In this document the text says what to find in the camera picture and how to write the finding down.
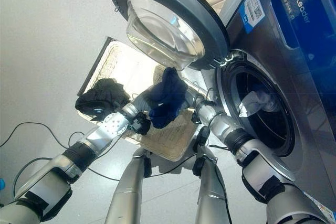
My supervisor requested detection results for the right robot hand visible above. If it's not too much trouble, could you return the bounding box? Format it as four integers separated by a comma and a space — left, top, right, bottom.
183, 87, 203, 111

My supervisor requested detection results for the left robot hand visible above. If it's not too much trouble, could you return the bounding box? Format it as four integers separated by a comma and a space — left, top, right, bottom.
132, 87, 160, 111

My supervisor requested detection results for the dark blue garment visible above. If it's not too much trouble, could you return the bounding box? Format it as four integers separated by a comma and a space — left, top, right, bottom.
147, 67, 188, 130

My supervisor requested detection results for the round washing machine door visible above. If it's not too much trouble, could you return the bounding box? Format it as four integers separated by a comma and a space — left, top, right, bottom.
110, 0, 231, 71

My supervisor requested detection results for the grey front-load washing machine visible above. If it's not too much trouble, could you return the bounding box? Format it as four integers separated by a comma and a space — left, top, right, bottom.
214, 0, 336, 224

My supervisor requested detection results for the blue washing machine control panel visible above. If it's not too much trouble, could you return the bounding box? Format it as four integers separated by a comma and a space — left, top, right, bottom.
269, 0, 336, 79

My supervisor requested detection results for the black garment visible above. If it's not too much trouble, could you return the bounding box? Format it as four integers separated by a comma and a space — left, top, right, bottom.
75, 78, 131, 122

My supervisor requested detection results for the white woven laundry basket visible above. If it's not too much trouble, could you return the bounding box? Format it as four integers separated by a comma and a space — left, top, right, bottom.
77, 36, 211, 162

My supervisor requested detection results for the white garment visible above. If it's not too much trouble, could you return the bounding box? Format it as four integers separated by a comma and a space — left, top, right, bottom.
238, 90, 279, 118

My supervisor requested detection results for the silver right robot leg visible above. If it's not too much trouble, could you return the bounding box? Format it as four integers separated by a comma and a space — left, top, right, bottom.
192, 125, 233, 224

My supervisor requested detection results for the silver robot leg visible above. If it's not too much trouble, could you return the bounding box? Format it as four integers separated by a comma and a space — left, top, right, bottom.
192, 125, 233, 224
104, 147, 152, 224

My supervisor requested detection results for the silver left robot leg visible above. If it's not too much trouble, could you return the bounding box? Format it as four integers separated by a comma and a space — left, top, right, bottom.
104, 147, 152, 224

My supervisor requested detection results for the white blue energy label sticker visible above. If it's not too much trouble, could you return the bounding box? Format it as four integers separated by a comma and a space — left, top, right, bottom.
238, 0, 266, 35

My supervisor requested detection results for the colourful sticker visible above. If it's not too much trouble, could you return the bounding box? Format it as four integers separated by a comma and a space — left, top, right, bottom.
312, 199, 336, 224

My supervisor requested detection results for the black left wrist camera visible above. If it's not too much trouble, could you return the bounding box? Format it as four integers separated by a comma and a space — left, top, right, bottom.
130, 111, 152, 136

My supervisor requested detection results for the black floor cable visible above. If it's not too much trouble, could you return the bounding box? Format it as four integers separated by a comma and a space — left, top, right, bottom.
0, 122, 196, 182

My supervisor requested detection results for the grey floor cable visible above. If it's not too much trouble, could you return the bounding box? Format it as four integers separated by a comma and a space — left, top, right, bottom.
12, 157, 55, 198

